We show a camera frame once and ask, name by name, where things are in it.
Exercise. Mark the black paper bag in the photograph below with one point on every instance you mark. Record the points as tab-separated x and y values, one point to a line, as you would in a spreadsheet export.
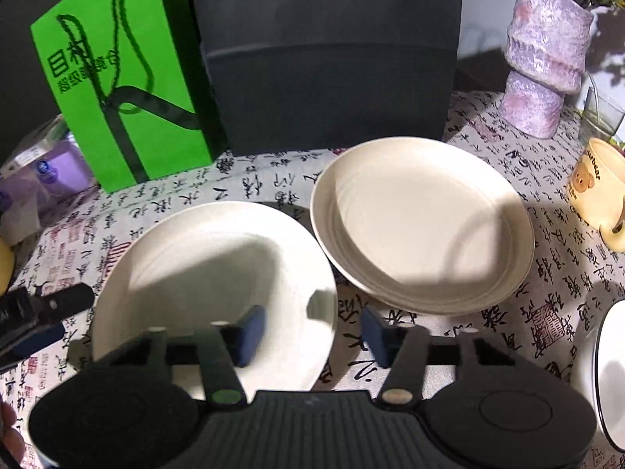
332	58

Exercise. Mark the clear drinking glass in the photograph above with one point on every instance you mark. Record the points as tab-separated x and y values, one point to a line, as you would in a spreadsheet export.
603	117

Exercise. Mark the green paper bag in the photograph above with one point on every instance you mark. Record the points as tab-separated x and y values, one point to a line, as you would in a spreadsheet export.
122	83

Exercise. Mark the calligraphy printed tablecloth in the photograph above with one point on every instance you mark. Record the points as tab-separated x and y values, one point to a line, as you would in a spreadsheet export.
551	293

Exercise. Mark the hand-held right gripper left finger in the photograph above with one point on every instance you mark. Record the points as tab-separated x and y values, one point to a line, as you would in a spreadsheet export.
251	334

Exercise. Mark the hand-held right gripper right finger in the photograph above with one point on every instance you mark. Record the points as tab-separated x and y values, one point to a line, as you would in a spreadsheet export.
376	339

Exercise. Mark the cream plate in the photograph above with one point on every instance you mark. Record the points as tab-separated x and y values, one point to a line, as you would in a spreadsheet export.
195	264
420	224
439	312

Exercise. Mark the yellow mug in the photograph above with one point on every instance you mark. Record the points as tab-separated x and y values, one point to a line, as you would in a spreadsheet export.
598	190

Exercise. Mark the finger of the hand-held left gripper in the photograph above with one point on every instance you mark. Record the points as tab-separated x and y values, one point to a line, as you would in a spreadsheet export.
68	299
34	344

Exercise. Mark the white bowl with dark rim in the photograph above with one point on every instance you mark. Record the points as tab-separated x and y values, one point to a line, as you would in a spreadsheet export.
605	376

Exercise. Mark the purple textured vase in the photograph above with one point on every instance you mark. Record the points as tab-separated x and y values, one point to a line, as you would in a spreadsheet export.
542	58

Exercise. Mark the person's left hand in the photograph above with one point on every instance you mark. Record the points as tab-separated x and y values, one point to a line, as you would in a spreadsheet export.
10	437

